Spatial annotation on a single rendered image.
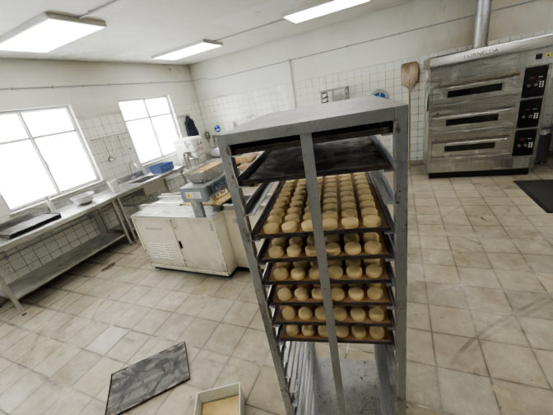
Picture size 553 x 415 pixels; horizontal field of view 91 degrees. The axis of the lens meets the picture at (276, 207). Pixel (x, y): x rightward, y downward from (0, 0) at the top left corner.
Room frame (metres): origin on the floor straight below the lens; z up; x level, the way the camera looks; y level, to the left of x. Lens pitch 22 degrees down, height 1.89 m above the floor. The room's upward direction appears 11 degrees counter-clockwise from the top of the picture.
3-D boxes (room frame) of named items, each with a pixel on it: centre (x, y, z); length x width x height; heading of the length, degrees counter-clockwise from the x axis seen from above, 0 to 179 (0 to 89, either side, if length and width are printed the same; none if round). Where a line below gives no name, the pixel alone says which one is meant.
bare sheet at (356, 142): (0.99, -0.19, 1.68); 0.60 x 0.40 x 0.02; 165
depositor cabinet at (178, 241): (3.25, 1.09, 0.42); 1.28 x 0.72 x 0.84; 63
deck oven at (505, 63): (4.63, -3.66, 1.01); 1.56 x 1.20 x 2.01; 64
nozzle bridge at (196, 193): (3.03, 0.67, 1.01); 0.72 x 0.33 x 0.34; 153
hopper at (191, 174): (3.03, 0.67, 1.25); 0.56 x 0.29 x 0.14; 153
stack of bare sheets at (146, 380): (1.59, 1.26, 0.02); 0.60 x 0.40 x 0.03; 110
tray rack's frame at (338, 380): (1.00, -0.19, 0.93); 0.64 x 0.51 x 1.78; 165
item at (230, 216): (2.80, 0.22, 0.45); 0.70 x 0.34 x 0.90; 63
